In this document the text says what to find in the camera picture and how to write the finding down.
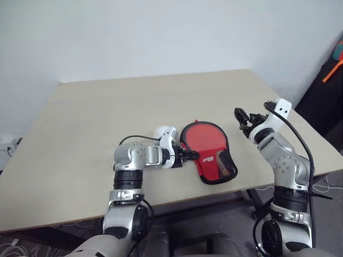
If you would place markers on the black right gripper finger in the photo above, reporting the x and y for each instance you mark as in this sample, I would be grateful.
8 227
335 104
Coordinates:
241 114
246 128

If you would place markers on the black table frame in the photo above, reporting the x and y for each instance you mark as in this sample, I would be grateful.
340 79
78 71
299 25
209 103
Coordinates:
203 203

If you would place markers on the black bulky object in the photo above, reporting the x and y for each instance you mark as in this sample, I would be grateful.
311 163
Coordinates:
321 112

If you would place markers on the teal object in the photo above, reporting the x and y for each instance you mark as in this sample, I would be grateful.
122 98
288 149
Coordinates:
339 51

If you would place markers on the red black-trimmed paddle case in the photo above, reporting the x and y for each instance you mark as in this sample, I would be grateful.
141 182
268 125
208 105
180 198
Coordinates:
209 167

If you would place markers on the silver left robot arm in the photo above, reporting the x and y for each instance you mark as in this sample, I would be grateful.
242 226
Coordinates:
126 156

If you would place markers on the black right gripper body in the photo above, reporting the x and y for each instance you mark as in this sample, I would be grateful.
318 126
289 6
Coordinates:
256 119

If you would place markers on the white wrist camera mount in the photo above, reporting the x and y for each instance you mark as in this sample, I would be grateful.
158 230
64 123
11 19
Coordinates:
282 107
166 135

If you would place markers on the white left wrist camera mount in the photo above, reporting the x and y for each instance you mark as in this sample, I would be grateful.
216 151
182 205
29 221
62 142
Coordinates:
166 135

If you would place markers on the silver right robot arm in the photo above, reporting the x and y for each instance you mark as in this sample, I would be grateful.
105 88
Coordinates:
284 160

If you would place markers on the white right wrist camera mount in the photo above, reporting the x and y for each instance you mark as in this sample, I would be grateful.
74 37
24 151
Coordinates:
282 107

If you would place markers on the red table tennis paddle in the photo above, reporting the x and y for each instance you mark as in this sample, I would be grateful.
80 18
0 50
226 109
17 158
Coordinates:
199 136

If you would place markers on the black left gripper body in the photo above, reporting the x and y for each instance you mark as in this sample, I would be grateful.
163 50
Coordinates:
178 155

